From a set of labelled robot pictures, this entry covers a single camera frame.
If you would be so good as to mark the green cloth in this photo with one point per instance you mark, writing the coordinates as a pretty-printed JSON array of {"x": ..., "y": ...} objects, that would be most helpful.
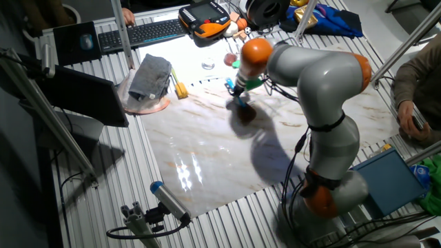
[{"x": 434, "y": 199}]

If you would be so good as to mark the black filament spool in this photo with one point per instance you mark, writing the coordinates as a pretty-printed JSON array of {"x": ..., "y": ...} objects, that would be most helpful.
[{"x": 262, "y": 12}]

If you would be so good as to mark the shiny gold ball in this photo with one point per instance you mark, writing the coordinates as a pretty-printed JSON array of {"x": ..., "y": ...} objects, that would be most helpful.
[{"x": 299, "y": 2}]

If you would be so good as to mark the person hand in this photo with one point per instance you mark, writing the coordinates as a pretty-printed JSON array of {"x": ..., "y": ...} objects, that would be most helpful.
[
  {"x": 406, "y": 120},
  {"x": 129, "y": 16}
]

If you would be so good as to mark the aluminium frame beam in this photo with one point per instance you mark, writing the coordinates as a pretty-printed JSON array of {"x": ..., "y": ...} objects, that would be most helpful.
[
  {"x": 406, "y": 44},
  {"x": 425, "y": 154},
  {"x": 67, "y": 144}
]

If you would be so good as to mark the black camera clamp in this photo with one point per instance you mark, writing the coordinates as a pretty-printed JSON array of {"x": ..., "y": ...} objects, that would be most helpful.
[{"x": 155, "y": 217}]

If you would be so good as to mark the small orange toy basketball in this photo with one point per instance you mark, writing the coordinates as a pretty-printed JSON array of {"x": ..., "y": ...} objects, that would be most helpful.
[{"x": 242, "y": 24}]

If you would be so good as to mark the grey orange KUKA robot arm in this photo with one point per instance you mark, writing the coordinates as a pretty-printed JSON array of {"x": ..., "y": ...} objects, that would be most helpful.
[{"x": 324, "y": 79}]

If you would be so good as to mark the small blue packet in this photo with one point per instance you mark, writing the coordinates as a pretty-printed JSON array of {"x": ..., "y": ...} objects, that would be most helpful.
[{"x": 420, "y": 172}]

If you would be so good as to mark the black flat monitor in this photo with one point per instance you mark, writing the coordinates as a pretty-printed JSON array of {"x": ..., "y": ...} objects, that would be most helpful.
[{"x": 82, "y": 96}]

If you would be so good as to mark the aluminium frame post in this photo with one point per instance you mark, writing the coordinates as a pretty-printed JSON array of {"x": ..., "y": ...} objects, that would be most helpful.
[
  {"x": 305, "y": 19},
  {"x": 122, "y": 34}
]

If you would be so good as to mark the black phone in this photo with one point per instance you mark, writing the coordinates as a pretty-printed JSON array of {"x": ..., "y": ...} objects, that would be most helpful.
[{"x": 417, "y": 123}]

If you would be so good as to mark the small yellow object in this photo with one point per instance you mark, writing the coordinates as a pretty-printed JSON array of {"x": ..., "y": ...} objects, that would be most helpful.
[{"x": 387, "y": 147}]

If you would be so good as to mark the blue box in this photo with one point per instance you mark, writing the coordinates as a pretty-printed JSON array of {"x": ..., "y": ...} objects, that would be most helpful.
[{"x": 392, "y": 182}]

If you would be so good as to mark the black camera bracket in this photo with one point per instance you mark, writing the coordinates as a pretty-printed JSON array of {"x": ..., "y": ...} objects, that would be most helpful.
[{"x": 20, "y": 63}]

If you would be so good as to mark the brown-sleeved forearm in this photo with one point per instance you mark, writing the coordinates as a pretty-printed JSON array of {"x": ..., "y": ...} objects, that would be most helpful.
[{"x": 420, "y": 82}]

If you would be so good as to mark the white toy egg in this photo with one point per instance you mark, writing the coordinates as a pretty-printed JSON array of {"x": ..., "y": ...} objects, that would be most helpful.
[{"x": 231, "y": 30}]

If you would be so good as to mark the tiny toy soccer ball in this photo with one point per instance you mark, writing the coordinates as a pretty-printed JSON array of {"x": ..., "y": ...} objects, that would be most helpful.
[{"x": 247, "y": 30}]

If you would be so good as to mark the gold wrapped box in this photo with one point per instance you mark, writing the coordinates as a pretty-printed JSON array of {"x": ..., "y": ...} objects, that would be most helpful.
[{"x": 299, "y": 14}]

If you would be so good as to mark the white printed paper sheets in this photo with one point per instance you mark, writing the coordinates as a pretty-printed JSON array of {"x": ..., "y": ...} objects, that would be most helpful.
[{"x": 186, "y": 58}]

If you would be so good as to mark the dark blue cloth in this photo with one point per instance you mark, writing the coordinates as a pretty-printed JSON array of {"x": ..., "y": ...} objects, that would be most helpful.
[{"x": 330, "y": 20}]

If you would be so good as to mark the black computer keyboard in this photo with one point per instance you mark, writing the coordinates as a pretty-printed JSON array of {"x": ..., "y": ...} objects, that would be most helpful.
[{"x": 148, "y": 32}]

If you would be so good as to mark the short aluminium profile stand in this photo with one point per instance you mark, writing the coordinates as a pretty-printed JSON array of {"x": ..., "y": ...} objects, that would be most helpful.
[{"x": 138, "y": 227}]

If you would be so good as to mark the pinkish wooden block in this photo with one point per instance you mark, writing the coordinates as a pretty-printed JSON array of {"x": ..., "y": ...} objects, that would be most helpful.
[{"x": 234, "y": 17}]

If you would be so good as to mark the blue computer mouse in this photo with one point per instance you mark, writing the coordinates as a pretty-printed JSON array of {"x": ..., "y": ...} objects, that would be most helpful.
[{"x": 87, "y": 42}]

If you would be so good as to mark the marble pattern mat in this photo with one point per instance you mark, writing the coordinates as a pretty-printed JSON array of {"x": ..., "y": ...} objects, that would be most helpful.
[{"x": 193, "y": 155}]

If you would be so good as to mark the orange-rimmed translucent plate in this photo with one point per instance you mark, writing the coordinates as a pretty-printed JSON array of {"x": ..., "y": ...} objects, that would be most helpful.
[{"x": 144, "y": 107}]

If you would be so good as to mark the green wrist mount plate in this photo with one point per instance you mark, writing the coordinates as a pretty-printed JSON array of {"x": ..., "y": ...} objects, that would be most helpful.
[{"x": 254, "y": 83}]

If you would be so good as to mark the grey monitor stand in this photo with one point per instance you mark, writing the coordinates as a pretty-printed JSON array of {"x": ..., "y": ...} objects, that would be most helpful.
[{"x": 86, "y": 132}]

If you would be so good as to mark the glass beaker with red liquid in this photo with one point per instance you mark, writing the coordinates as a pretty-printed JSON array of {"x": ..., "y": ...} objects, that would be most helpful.
[{"x": 229, "y": 59}]

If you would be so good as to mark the black mouse pad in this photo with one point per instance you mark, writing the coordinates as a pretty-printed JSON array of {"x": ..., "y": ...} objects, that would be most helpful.
[{"x": 67, "y": 48}]

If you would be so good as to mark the empty clear drinking glass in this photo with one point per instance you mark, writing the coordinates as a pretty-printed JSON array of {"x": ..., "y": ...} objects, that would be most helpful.
[{"x": 208, "y": 63}]

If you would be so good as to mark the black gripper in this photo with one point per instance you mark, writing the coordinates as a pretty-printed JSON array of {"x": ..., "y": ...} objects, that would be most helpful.
[{"x": 238, "y": 90}]

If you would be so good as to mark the light wooden block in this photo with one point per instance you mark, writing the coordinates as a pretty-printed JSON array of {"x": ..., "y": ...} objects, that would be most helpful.
[{"x": 240, "y": 35}]

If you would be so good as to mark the orange black teach pendant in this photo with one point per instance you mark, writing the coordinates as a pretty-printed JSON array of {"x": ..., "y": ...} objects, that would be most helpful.
[{"x": 203, "y": 15}]

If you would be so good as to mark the silver camera with blue cap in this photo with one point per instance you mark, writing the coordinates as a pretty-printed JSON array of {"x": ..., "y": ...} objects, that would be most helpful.
[{"x": 170, "y": 201}]

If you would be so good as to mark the grey folded towel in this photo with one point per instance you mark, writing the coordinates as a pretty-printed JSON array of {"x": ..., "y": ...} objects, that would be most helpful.
[{"x": 150, "y": 75}]

